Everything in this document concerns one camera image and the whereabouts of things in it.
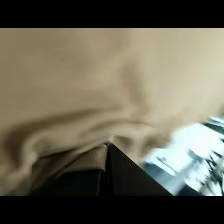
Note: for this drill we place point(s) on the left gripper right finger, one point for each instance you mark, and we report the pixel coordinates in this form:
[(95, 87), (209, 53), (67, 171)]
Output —
[(130, 176)]

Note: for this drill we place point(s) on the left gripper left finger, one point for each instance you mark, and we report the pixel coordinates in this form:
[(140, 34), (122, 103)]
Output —
[(76, 183)]

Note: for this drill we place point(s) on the beige garment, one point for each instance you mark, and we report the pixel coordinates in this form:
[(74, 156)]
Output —
[(86, 83)]

